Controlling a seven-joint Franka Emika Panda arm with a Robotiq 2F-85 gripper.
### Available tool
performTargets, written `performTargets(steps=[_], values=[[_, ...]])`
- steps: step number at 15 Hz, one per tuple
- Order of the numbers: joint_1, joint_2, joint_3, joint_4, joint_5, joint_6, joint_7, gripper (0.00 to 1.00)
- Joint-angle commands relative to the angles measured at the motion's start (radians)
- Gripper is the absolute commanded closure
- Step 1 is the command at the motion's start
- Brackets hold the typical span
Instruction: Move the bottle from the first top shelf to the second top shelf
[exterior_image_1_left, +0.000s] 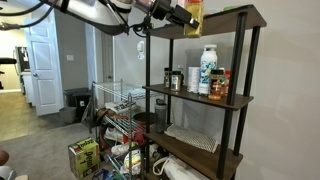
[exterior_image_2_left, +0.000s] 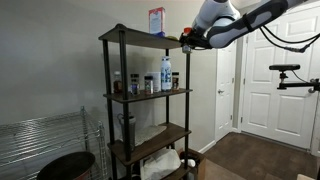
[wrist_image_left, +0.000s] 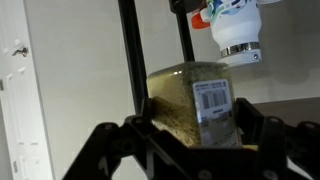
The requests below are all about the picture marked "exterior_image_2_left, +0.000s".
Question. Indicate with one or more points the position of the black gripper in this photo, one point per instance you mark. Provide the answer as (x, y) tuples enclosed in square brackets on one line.
[(201, 41)]

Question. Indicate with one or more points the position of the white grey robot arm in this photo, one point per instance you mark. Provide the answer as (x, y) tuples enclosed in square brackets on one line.
[(233, 23)]

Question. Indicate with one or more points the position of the white blue patterned water bottle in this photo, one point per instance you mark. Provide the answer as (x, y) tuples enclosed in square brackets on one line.
[(166, 73)]

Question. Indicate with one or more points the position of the brown shelf unit black posts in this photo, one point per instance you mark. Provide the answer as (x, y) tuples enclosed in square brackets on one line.
[(146, 95)]

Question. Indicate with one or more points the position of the grey shaker bottle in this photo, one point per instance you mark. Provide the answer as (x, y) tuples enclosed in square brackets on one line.
[(130, 131)]

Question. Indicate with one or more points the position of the white plastic bottle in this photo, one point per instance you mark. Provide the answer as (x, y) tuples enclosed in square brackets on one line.
[(188, 163)]

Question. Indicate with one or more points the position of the red white carton box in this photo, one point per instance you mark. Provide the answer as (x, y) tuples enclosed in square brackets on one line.
[(156, 21)]

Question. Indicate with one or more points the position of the white cylindrical canister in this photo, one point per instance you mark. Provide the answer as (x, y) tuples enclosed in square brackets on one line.
[(156, 81)]

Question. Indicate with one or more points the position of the dark spice jar black lid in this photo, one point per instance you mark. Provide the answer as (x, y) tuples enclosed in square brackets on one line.
[(134, 85), (148, 85)]

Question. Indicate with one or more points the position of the spice jar white lid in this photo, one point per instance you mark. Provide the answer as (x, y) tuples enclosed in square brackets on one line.
[(117, 82)]

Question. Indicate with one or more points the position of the checkered white cloth mat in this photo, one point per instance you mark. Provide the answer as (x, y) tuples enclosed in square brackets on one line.
[(150, 133)]

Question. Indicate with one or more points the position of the white panel door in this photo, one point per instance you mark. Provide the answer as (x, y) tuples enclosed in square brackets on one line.
[(280, 106)]

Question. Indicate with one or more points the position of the brown cardboard box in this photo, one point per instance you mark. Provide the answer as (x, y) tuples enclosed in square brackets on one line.
[(201, 166)]

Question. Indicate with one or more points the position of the white tote bag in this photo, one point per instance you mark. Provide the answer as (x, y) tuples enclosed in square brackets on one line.
[(160, 165)]

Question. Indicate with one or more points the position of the black cooking pot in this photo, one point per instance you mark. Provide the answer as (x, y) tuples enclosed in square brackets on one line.
[(65, 166)]

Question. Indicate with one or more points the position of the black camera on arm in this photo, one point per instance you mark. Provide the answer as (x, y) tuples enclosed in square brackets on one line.
[(284, 67)]

